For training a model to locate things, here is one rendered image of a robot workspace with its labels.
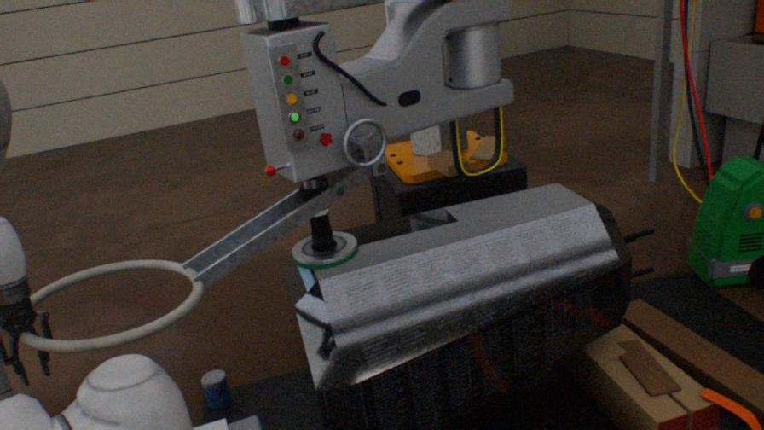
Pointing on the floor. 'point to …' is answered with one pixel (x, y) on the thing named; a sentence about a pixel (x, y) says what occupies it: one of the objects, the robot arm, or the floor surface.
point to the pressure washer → (732, 224)
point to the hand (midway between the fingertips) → (33, 368)
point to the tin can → (216, 389)
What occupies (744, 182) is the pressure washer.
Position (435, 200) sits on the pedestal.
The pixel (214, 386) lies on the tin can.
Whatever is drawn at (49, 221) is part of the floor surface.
